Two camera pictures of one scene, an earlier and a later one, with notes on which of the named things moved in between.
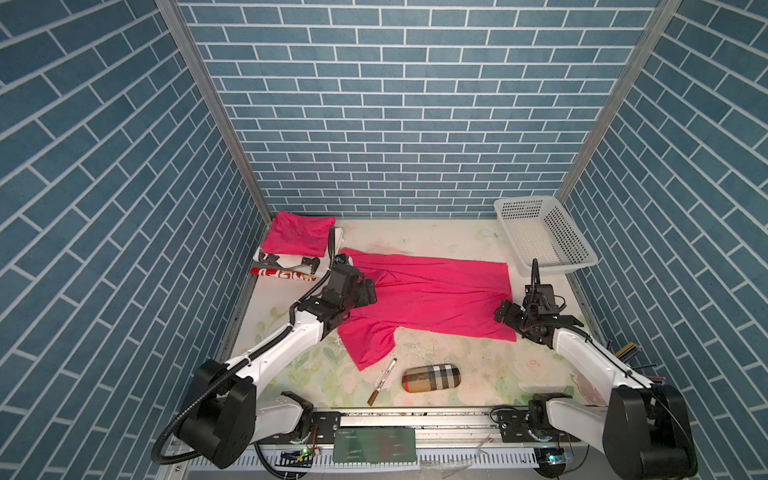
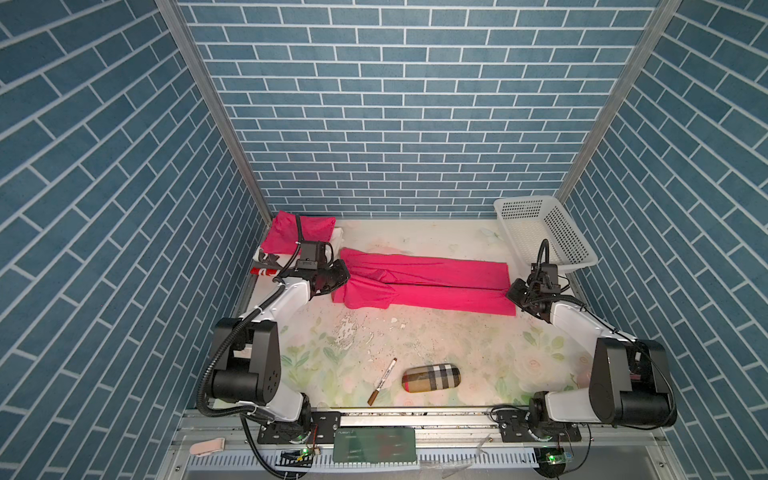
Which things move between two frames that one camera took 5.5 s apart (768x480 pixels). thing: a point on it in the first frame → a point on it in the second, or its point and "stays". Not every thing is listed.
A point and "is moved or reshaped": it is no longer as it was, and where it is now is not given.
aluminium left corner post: (199, 66) stays
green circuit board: (375, 445) stays
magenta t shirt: (436, 296) is moved or reshaped
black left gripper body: (362, 294) → (331, 276)
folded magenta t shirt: (298, 234) stays
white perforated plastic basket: (542, 228) stays
